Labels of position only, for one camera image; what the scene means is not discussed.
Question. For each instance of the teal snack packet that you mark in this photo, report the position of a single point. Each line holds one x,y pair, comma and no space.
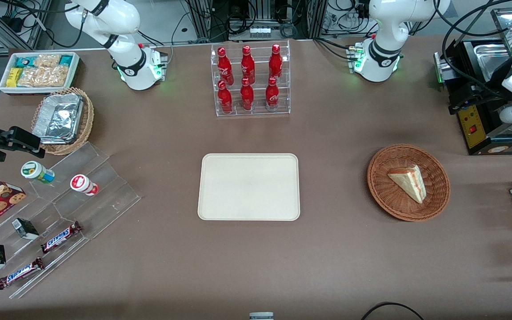
27,61

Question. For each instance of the aluminium foil containers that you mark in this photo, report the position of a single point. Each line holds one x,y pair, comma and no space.
58,118

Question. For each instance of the snickers chocolate bar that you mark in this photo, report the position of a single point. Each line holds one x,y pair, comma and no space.
20,273
60,238

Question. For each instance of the clear acrylic tiered display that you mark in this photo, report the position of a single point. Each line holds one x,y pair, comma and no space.
105,195

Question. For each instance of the red cola bottle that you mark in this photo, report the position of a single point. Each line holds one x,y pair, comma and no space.
275,64
247,98
225,100
225,66
272,95
248,66

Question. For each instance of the red lid yogurt cup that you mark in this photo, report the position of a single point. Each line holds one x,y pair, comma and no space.
83,185

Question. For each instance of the green lid yogurt cup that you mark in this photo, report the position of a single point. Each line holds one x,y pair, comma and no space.
36,172

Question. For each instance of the small grey white device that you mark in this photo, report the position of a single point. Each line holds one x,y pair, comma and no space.
261,316

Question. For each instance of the clear bag of crackers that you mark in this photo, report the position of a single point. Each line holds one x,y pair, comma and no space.
45,76

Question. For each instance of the oval wicker basket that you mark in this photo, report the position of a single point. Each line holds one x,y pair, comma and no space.
85,120

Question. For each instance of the round brown wicker basket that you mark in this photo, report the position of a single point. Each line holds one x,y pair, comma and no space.
389,200

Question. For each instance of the beige rectangular tray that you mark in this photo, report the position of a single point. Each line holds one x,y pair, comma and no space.
249,186

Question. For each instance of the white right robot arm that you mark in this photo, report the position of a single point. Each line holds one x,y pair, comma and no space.
127,66

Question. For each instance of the triangular sandwich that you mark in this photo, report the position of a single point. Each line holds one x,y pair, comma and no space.
409,182

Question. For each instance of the white power strip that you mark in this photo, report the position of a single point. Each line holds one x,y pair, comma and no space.
259,32

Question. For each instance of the aluminium frame rack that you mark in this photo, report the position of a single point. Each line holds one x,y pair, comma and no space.
256,13

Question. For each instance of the black machine yellow control panel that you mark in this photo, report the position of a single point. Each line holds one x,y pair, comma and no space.
474,129

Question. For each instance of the white snack bin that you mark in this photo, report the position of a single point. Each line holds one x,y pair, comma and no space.
5,89

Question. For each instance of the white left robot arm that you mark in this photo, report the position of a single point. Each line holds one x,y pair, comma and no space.
385,26

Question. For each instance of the clear acrylic bottle rack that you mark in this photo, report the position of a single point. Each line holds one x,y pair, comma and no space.
258,111

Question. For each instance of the yellow snack packet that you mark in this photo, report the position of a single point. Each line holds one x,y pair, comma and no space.
14,78

